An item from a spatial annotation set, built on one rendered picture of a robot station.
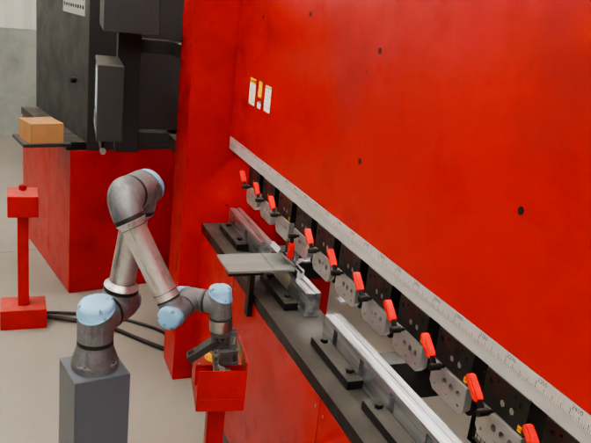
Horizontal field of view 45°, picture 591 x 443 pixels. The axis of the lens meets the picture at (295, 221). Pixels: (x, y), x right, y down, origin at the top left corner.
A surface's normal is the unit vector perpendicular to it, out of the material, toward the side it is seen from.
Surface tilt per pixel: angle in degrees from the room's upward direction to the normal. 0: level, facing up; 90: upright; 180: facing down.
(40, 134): 90
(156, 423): 0
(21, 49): 90
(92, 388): 90
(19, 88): 90
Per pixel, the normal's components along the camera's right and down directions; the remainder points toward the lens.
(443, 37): -0.93, 0.01
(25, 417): 0.11, -0.95
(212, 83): 0.35, 0.32
